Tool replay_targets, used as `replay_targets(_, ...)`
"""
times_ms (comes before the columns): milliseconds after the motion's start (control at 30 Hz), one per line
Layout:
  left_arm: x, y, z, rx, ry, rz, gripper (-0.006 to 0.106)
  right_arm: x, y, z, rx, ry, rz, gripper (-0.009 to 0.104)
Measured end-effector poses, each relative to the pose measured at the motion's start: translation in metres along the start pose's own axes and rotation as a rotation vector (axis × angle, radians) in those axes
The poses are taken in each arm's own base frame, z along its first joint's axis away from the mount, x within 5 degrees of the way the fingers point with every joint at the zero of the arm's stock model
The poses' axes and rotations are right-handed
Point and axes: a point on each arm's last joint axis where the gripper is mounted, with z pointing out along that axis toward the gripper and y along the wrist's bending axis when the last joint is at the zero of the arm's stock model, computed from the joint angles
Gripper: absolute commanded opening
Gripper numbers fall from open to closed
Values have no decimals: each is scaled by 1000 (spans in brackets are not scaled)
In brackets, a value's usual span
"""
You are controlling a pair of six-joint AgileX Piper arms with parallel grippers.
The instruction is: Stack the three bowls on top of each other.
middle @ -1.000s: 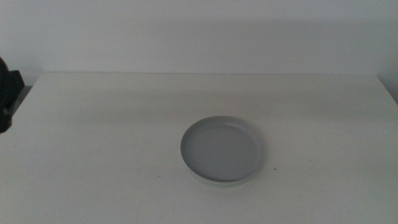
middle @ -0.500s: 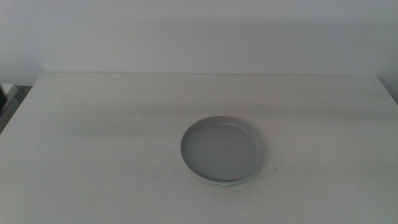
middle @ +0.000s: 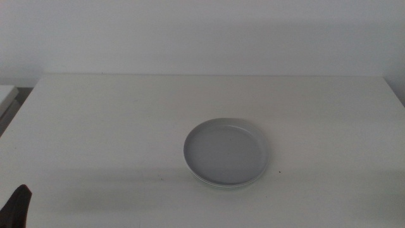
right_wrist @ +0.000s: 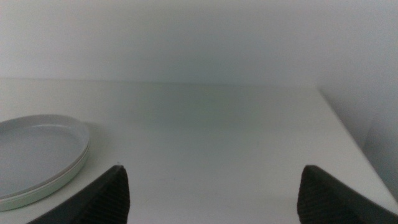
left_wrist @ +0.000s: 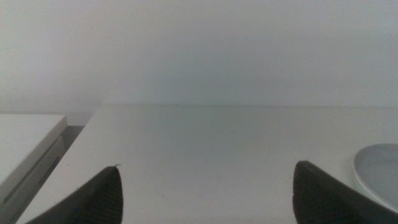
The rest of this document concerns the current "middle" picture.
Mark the white shallow bowl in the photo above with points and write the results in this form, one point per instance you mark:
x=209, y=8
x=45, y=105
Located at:
x=228, y=186

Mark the grey shallow bowl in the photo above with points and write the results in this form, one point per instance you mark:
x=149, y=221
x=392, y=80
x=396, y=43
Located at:
x=224, y=152

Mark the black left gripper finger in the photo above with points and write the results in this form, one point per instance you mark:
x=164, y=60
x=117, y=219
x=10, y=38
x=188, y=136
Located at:
x=16, y=210

